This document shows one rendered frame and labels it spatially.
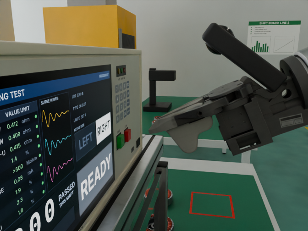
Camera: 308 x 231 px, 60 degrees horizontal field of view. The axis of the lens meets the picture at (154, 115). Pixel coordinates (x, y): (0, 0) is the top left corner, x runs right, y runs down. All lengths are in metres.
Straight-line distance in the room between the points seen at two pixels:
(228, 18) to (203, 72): 1.10
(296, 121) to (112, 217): 0.26
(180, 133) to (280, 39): 5.33
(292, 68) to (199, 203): 0.82
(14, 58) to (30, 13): 6.50
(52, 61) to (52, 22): 4.02
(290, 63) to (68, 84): 0.26
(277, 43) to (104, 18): 3.26
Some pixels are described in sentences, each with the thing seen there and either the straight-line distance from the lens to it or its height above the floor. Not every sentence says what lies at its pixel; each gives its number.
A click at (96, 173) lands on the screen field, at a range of 0.34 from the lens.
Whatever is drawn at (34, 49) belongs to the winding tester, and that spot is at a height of 1.31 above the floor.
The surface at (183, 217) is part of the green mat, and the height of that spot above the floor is 0.75.
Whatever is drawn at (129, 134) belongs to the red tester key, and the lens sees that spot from 0.44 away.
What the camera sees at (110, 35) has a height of 1.56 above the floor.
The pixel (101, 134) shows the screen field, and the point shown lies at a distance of 0.34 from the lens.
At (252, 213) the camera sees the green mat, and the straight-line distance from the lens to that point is 1.09.
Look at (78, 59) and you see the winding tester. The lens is 0.28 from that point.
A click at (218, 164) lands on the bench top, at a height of 0.75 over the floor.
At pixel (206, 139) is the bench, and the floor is 0.75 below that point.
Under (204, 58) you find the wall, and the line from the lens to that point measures 5.49.
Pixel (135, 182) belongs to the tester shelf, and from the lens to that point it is 0.43.
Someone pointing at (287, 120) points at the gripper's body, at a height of 1.23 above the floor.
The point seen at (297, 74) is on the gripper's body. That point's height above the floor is 1.29.
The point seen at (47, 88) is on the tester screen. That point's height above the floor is 1.28.
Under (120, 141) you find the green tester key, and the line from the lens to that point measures 0.40.
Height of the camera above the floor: 1.31
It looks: 13 degrees down
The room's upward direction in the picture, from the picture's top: straight up
